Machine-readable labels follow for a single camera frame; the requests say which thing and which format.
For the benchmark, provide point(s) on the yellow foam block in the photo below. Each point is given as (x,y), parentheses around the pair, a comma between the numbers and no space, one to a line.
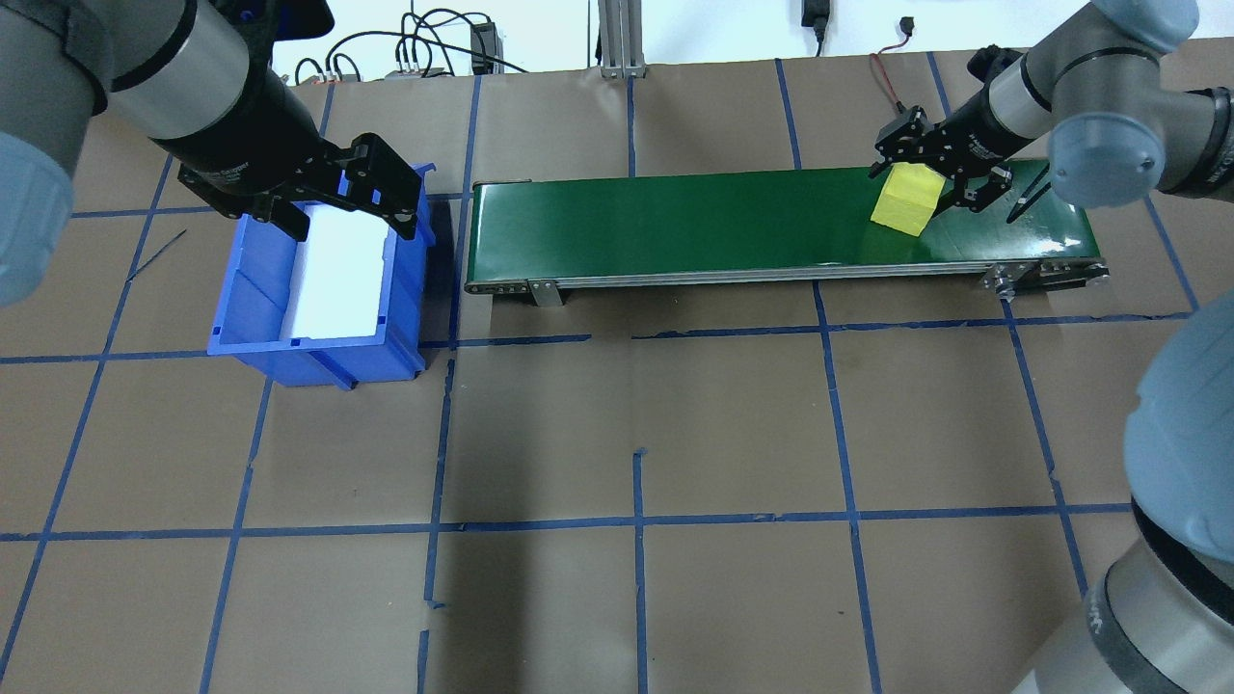
(906,202)

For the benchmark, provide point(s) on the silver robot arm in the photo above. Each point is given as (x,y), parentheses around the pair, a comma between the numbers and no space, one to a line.
(1109,154)
(183,67)

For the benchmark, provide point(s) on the white foam bin liner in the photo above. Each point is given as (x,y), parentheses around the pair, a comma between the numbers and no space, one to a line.
(337,280)

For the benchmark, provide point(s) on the blue plastic storage bin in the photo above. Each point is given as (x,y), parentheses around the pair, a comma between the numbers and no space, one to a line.
(318,361)

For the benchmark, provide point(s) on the small black adapter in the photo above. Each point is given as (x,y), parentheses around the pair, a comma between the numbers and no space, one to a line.
(485,48)

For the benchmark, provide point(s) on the green conveyor belt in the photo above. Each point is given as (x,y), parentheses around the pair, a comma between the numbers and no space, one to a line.
(675,226)

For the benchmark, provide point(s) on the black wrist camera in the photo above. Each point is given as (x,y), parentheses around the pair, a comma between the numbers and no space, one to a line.
(280,19)
(993,63)

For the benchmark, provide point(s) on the aluminium profile post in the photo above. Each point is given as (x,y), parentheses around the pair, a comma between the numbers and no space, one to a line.
(622,39)

